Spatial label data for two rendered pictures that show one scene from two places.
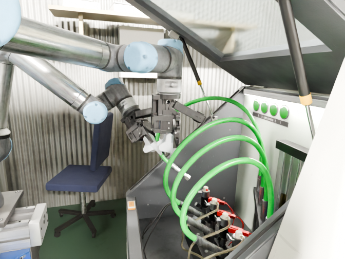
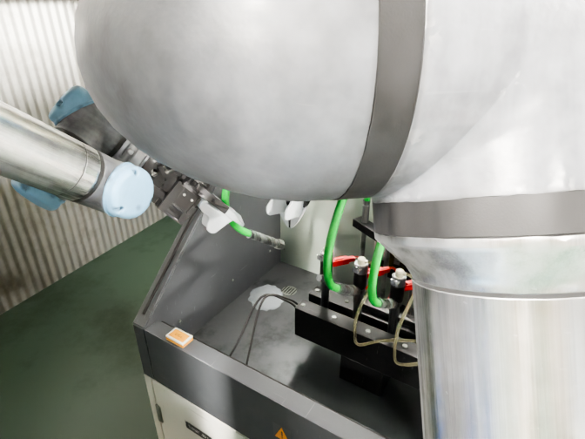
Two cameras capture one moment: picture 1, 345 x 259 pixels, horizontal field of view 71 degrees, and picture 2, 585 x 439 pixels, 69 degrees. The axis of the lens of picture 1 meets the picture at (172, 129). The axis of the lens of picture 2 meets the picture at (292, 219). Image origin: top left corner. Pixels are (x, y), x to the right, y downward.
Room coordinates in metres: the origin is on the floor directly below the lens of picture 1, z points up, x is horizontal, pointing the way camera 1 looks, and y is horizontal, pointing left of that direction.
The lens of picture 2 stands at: (0.26, 0.48, 1.60)
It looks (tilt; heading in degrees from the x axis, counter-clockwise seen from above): 28 degrees down; 315
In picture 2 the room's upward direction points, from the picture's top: straight up
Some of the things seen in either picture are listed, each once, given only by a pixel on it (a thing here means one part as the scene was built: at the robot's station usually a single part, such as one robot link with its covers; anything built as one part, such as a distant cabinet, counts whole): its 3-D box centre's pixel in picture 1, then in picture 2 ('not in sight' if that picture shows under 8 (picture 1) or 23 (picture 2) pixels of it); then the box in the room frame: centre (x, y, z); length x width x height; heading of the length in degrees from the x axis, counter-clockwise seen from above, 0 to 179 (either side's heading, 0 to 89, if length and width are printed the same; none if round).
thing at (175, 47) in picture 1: (169, 59); not in sight; (0.74, 0.02, 1.54); 0.09 x 0.08 x 0.11; 146
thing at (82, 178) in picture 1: (83, 171); not in sight; (2.19, 0.85, 0.54); 0.63 x 0.60 x 1.08; 108
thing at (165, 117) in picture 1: (166, 113); not in sight; (0.74, 0.02, 1.38); 0.09 x 0.08 x 0.12; 102
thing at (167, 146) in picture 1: (167, 147); (292, 210); (0.73, 0.01, 1.27); 0.06 x 0.03 x 0.09; 102
